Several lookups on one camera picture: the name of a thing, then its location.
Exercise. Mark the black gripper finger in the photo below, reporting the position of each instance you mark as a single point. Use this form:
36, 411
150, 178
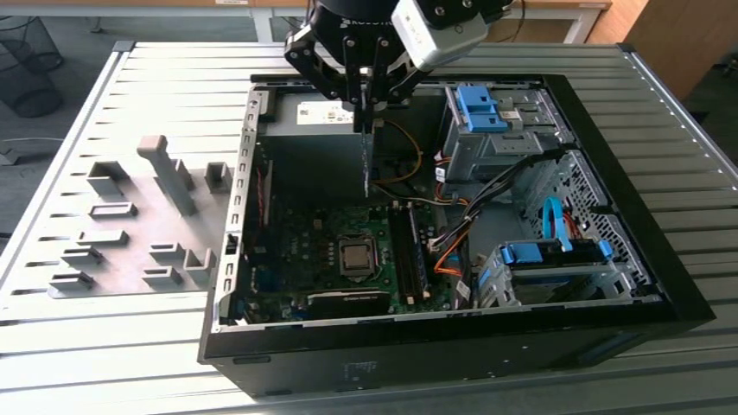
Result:
313, 60
380, 65

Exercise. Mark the blue drive latch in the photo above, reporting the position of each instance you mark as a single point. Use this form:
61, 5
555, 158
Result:
477, 116

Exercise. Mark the grey power supply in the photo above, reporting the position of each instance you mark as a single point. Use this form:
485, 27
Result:
311, 173

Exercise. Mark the metal drive cage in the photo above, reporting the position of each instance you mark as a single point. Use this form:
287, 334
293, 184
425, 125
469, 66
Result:
501, 151

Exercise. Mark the CPU socket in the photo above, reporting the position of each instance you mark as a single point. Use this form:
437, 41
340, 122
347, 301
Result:
356, 238

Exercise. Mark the grey parts rack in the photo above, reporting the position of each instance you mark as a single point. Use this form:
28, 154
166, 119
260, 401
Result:
132, 194

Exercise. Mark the silver CPU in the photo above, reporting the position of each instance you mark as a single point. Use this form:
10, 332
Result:
357, 257

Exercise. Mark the green motherboard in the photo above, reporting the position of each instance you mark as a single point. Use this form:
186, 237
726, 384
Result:
299, 259

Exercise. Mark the black mesh waste bin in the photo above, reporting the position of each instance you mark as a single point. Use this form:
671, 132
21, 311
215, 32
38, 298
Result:
28, 65

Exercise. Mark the hard disk in blue carrier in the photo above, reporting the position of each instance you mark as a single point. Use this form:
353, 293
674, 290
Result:
521, 253

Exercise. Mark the brown wooden cabinet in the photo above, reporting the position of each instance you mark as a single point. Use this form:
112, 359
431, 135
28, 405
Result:
680, 43

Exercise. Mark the black graphics card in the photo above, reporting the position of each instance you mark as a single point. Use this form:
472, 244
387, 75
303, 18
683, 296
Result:
345, 302

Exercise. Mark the pale grey floor stand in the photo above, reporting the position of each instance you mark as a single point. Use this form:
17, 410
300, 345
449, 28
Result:
5, 156

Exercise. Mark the metal disk bay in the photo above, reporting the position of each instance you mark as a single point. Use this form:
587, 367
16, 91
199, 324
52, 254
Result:
576, 272

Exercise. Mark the black PC case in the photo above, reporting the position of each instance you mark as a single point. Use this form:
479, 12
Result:
403, 359

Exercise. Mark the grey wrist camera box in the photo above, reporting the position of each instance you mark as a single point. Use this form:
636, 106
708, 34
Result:
437, 43

